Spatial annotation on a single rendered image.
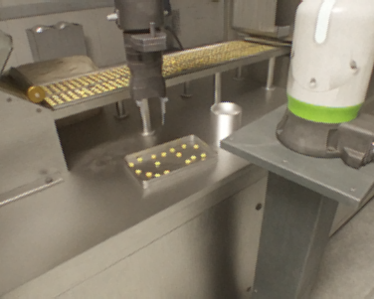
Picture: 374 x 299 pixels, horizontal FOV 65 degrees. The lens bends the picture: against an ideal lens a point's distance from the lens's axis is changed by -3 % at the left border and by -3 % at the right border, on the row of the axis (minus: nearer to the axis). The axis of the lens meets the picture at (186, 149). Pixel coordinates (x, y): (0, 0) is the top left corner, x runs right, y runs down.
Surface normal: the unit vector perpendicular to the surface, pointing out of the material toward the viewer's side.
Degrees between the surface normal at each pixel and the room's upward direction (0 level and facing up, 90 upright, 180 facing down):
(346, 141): 81
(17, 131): 90
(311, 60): 90
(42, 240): 0
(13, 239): 0
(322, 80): 90
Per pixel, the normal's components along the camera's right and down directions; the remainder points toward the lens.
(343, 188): -0.04, -0.86
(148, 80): 0.36, 0.42
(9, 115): 0.62, 0.39
